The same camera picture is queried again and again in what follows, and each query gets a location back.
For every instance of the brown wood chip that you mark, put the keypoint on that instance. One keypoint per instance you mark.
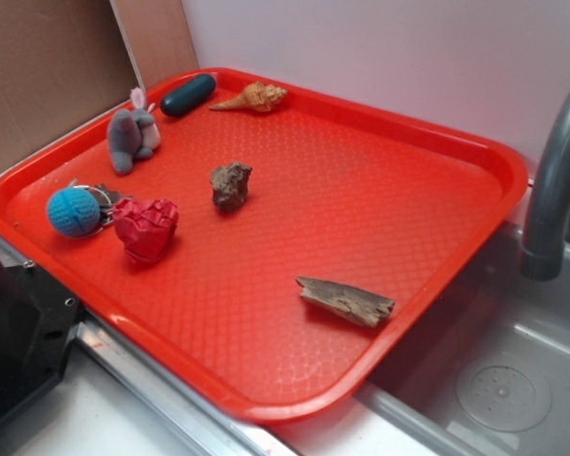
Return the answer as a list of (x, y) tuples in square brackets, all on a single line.
[(358, 306)]

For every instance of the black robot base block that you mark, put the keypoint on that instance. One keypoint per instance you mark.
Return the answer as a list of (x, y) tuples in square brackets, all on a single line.
[(38, 322)]

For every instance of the red plastic tray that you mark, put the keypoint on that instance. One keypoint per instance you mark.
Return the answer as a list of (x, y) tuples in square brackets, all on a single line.
[(339, 191)]

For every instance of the brown rock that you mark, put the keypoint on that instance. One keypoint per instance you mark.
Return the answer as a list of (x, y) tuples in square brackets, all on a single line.
[(230, 186)]

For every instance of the tan spiral seashell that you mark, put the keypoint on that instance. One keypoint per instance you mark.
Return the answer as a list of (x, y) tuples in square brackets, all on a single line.
[(256, 97)]

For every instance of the crumpled red paper ball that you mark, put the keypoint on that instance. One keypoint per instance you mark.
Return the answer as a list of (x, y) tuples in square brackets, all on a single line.
[(145, 227)]

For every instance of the dark green oval case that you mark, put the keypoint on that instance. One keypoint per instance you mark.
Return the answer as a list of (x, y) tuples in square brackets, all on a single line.
[(188, 96)]

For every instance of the grey plush bunny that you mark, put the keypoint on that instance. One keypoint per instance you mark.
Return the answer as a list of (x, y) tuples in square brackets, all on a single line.
[(132, 134)]

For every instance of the metal key bunch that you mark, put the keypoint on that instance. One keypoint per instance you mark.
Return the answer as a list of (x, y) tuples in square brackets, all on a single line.
[(105, 198)]

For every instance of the blue crochet ball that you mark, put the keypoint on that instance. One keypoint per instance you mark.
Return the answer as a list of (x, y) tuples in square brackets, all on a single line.
[(73, 212)]

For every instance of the grey toy sink basin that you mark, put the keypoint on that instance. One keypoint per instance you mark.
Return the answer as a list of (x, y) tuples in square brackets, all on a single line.
[(485, 371)]

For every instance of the grey toy faucet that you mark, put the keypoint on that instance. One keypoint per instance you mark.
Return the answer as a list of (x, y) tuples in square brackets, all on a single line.
[(547, 222)]

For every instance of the brown cardboard panel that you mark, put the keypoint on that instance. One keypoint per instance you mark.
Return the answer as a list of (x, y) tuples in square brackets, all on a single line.
[(63, 63)]

